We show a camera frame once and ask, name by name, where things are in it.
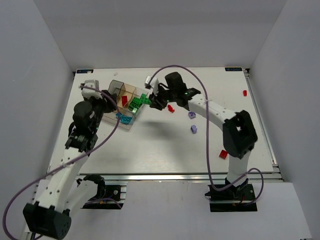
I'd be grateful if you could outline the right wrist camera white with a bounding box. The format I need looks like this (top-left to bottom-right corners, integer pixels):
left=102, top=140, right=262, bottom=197
left=144, top=76, right=159, bottom=90

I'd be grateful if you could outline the red square lego brick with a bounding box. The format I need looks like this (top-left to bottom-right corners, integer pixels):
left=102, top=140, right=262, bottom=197
left=219, top=150, right=228, bottom=160

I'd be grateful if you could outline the purple lego brick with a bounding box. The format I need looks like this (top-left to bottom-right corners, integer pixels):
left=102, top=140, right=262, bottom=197
left=190, top=125, right=198, bottom=134
left=188, top=111, right=196, bottom=119

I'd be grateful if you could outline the cyan 2x4 lego brick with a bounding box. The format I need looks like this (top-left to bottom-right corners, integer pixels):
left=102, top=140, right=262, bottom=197
left=120, top=115, right=132, bottom=125

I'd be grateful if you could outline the red round lego piece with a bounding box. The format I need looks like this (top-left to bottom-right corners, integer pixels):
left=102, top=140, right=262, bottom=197
left=167, top=104, right=175, bottom=113

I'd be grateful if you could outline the clear plastic container upper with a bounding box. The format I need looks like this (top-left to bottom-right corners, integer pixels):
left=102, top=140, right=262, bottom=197
left=126, top=87, right=149, bottom=119

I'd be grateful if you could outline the amber plastic container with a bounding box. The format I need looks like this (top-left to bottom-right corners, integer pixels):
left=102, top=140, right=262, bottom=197
left=116, top=83, right=137, bottom=110

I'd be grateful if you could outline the cyan 2x2 lego brick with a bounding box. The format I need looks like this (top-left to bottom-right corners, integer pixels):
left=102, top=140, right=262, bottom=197
left=116, top=112, right=122, bottom=119

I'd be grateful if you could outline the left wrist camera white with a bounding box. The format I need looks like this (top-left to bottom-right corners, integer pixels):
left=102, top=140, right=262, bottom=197
left=80, top=79, right=102, bottom=100

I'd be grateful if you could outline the left blue corner label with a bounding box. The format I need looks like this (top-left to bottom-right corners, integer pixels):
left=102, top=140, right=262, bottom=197
left=76, top=69, right=94, bottom=74

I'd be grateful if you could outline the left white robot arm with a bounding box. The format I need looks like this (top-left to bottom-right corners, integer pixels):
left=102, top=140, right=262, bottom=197
left=22, top=89, right=117, bottom=240

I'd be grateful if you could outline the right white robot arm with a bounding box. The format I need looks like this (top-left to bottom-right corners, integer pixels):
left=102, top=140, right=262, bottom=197
left=144, top=72, right=258, bottom=192

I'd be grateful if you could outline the clear plastic container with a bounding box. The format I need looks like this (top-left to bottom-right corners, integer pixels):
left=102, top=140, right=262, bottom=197
left=102, top=111, right=135, bottom=131
left=126, top=87, right=149, bottom=119

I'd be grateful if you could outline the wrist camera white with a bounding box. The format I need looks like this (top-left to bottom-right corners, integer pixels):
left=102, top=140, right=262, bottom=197
left=80, top=79, right=102, bottom=100
left=144, top=76, right=159, bottom=90

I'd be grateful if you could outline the right blue corner label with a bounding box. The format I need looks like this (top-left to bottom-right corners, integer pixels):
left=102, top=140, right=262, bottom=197
left=224, top=67, right=243, bottom=72

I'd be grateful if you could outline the clear plastic container lower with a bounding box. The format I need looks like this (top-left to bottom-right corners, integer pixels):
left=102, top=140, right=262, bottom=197
left=102, top=111, right=135, bottom=131

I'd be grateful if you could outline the green 2x4 lego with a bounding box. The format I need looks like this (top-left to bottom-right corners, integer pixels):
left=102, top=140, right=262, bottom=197
left=128, top=97, right=142, bottom=112
left=139, top=93, right=152, bottom=105

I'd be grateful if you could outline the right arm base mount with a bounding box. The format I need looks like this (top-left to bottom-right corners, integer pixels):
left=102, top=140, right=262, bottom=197
left=204, top=184, right=258, bottom=213

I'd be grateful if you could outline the smoky grey plastic container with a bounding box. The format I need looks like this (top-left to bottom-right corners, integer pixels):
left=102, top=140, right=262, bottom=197
left=108, top=79, right=125, bottom=102

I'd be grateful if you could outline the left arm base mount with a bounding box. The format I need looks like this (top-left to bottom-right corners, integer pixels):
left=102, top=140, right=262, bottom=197
left=76, top=174, right=126, bottom=210

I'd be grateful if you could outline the blue corner label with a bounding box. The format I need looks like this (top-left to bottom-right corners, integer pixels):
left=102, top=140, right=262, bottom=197
left=224, top=67, right=243, bottom=72
left=76, top=69, right=94, bottom=74

